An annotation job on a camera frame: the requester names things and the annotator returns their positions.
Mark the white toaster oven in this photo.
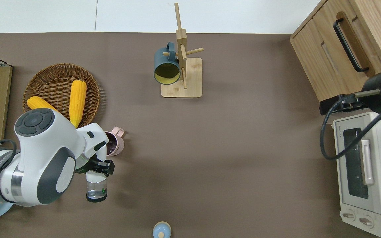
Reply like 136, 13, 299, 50
332, 112, 381, 238

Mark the pink mug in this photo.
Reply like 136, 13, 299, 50
105, 127, 125, 156

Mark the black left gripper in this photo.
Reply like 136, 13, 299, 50
75, 154, 115, 176

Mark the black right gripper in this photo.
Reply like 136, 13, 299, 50
319, 94, 369, 115

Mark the wooden mug tree stand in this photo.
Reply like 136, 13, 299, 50
161, 3, 204, 98

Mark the black cabinet drawer handle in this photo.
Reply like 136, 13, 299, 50
333, 18, 370, 73

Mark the dark blue mug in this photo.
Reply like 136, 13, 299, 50
153, 42, 180, 85

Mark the small blue bell button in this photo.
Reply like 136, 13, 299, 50
153, 221, 172, 238

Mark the yellow corn cob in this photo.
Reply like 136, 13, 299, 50
69, 80, 87, 129
27, 96, 59, 113

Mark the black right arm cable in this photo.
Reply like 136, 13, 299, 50
320, 89, 381, 161

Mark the brown table mat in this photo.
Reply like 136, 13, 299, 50
0, 32, 377, 238

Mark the light wooden drawer cabinet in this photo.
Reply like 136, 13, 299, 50
290, 0, 381, 113

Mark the brown wicker basket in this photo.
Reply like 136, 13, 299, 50
23, 63, 100, 133

